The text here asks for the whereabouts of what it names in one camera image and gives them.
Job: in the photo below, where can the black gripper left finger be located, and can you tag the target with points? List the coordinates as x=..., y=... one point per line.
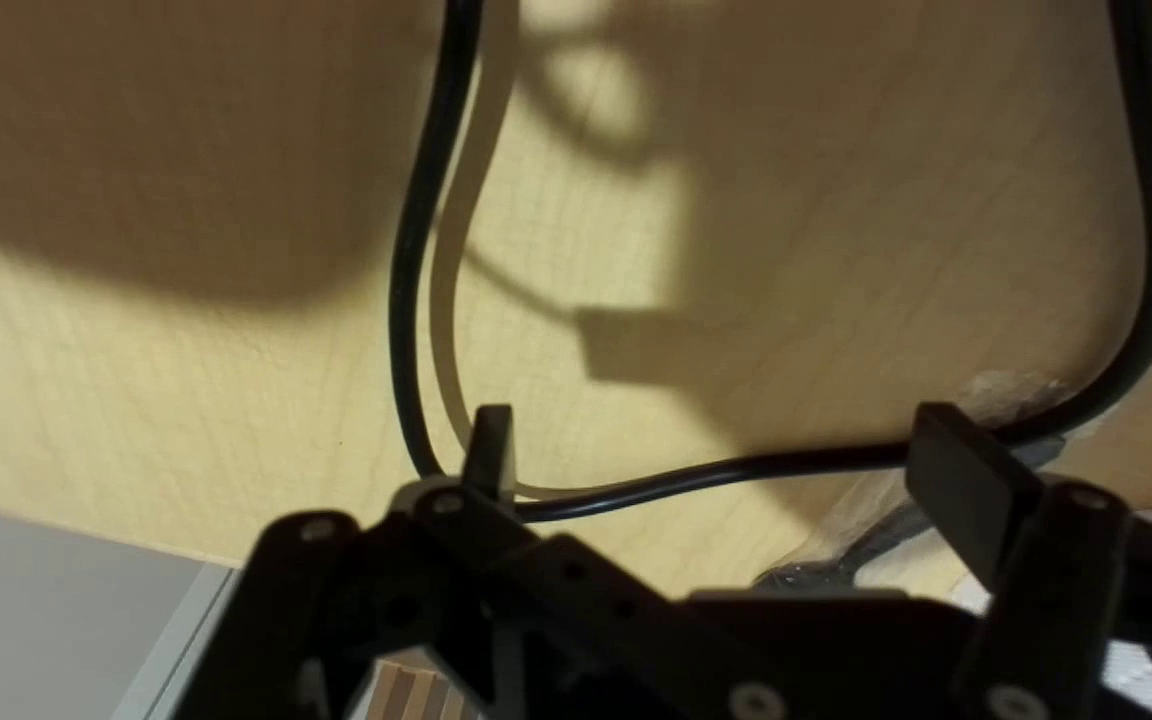
x=521, y=626

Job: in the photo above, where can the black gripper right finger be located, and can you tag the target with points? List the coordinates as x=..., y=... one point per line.
x=1067, y=570

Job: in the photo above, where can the black spoon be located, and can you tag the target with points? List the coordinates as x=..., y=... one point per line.
x=871, y=544

